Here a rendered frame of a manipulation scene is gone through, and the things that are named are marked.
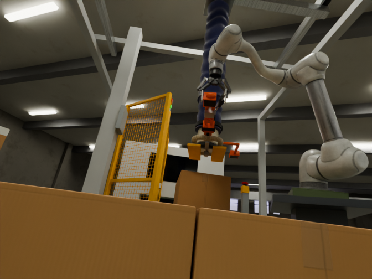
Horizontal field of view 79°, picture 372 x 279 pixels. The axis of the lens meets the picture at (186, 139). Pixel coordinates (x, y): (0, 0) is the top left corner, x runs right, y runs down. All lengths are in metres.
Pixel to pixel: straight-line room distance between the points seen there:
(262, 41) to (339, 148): 3.20
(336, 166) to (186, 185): 0.98
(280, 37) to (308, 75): 2.90
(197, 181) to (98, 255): 1.43
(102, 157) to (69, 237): 2.12
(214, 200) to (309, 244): 1.36
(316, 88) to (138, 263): 1.39
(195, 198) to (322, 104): 1.04
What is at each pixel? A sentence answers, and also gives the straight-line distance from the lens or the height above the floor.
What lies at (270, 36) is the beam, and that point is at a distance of 4.48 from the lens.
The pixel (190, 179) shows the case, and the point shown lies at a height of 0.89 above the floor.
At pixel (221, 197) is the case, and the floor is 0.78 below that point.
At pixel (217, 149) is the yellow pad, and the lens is 1.67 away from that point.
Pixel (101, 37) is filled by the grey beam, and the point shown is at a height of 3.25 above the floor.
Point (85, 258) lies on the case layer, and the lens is 0.40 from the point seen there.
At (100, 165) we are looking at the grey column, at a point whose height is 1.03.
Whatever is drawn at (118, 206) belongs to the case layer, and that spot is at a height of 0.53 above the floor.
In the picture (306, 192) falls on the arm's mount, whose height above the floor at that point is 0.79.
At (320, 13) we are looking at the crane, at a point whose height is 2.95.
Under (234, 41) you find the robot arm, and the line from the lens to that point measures 1.37.
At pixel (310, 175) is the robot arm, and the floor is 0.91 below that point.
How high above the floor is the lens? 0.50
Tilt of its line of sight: 22 degrees up
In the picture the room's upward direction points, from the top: 7 degrees clockwise
